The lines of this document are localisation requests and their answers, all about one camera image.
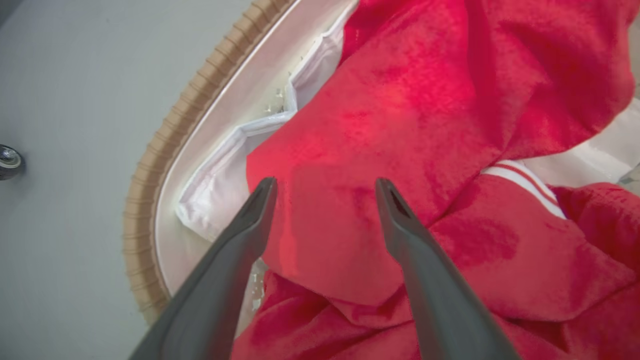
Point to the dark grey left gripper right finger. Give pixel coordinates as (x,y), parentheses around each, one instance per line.
(440,300)

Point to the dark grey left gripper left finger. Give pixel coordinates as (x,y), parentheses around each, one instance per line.
(215,290)

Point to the red fleece garment white stripes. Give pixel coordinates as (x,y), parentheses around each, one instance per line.
(400,125)

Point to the cream laundry basket brown rim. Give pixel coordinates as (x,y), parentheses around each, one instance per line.
(145,200)

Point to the white plastic bag liner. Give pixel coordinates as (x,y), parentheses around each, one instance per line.
(215,190)

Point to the black caster wheel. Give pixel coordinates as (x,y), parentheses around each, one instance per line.
(7,162)

